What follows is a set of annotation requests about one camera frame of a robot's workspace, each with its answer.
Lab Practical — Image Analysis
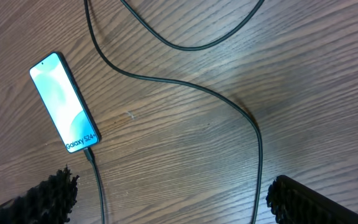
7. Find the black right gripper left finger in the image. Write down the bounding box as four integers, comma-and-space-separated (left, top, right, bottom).
0, 167, 79, 224

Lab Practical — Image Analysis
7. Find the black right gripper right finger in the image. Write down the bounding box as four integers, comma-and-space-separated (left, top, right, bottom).
266, 175, 358, 224

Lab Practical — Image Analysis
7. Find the Samsung Galaxy smartphone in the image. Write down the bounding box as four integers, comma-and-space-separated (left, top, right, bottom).
29, 52, 101, 153

